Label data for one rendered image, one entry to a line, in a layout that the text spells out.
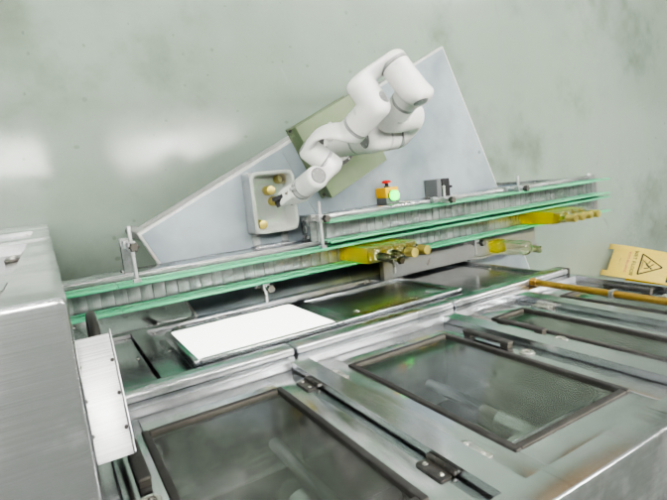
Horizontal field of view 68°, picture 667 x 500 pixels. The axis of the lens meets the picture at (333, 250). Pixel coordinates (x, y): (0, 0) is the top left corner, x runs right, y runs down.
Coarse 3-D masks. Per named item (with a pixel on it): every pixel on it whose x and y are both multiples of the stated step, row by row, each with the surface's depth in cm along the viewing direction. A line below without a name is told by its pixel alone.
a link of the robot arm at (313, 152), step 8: (344, 120) 144; (320, 128) 149; (328, 128) 147; (336, 128) 146; (344, 128) 144; (312, 136) 150; (320, 136) 147; (328, 136) 146; (336, 136) 145; (344, 136) 145; (352, 136) 144; (304, 144) 153; (312, 144) 149; (320, 144) 154; (304, 152) 152; (312, 152) 152; (320, 152) 153; (328, 152) 154; (304, 160) 155; (312, 160) 154; (320, 160) 153
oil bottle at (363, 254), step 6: (348, 246) 185; (354, 246) 183; (360, 246) 181; (366, 246) 180; (372, 246) 178; (342, 252) 188; (348, 252) 184; (354, 252) 181; (360, 252) 177; (366, 252) 174; (372, 252) 173; (342, 258) 189; (348, 258) 185; (354, 258) 181; (360, 258) 178; (366, 258) 174; (372, 258) 173
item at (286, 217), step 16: (256, 176) 178; (272, 176) 185; (288, 176) 183; (256, 192) 183; (256, 208) 176; (272, 208) 187; (288, 208) 188; (256, 224) 176; (272, 224) 187; (288, 224) 188
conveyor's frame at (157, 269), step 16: (592, 176) 270; (464, 192) 232; (480, 192) 227; (496, 192) 232; (352, 208) 202; (368, 208) 196; (384, 208) 200; (208, 256) 173; (224, 256) 169; (240, 256) 170; (256, 256) 173; (112, 272) 159; (144, 272) 155; (160, 272) 157; (64, 288) 143; (80, 288) 146
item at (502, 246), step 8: (496, 240) 229; (504, 240) 226; (512, 240) 223; (520, 240) 220; (488, 248) 232; (496, 248) 227; (504, 248) 223; (512, 248) 219; (520, 248) 216; (528, 248) 214; (536, 248) 210
